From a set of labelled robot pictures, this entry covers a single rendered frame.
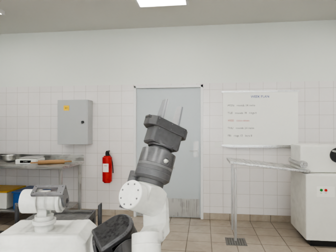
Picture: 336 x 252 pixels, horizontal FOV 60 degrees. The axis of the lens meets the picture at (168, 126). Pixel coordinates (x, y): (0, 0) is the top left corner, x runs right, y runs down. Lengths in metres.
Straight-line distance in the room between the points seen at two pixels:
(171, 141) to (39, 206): 0.41
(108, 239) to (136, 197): 0.23
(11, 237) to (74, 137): 3.93
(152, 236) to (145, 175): 0.14
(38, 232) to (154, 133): 0.43
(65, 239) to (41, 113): 4.49
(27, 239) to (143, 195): 0.37
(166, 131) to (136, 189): 0.17
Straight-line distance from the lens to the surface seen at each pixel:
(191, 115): 4.58
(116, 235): 0.85
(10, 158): 5.08
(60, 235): 0.87
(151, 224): 0.74
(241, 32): 4.80
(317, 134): 4.83
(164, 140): 0.72
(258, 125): 4.60
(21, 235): 0.91
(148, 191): 0.68
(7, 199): 4.94
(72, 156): 4.95
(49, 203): 0.88
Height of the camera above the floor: 1.40
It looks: level
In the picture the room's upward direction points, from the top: straight up
